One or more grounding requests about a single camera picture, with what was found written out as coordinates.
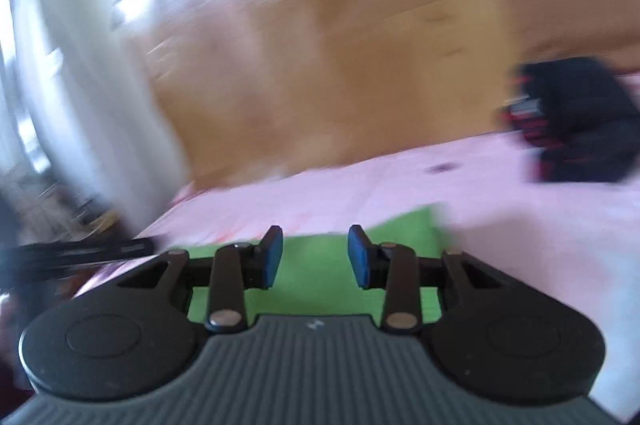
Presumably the black red patterned sweater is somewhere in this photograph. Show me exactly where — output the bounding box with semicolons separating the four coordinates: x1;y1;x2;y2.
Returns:
500;57;640;184

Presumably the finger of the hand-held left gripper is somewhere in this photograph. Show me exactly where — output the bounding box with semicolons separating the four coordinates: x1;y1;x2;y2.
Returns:
14;238;157;279

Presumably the brown perforated cushion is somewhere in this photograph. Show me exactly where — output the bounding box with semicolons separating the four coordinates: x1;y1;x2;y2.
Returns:
492;0;640;76

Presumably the wooden headboard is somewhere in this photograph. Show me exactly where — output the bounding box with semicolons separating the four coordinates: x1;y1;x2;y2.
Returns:
112;0;512;192

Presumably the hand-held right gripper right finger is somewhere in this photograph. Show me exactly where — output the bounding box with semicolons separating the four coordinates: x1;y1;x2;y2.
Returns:
348;224;522;334

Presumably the green striped navy sweater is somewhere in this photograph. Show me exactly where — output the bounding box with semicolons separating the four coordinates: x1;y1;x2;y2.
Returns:
184;205;449;322

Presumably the pink printed bed sheet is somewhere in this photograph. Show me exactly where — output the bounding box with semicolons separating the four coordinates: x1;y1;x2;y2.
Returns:
75;72;640;423

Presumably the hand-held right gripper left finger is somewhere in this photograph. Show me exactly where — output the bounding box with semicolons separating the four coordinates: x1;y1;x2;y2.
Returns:
116;225;285;335

